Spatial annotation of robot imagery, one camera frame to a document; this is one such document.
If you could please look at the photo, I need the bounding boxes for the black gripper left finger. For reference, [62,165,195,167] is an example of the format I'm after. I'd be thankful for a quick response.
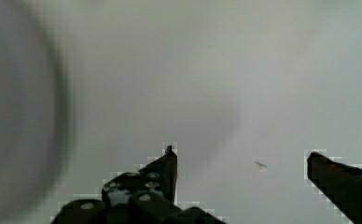
[50,146,225,224]

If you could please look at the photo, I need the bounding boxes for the grey round plate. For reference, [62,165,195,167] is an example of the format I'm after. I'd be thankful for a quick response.
[0,0,67,217]

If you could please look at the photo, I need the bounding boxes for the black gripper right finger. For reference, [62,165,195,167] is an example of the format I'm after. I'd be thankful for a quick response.
[306,152,362,224]

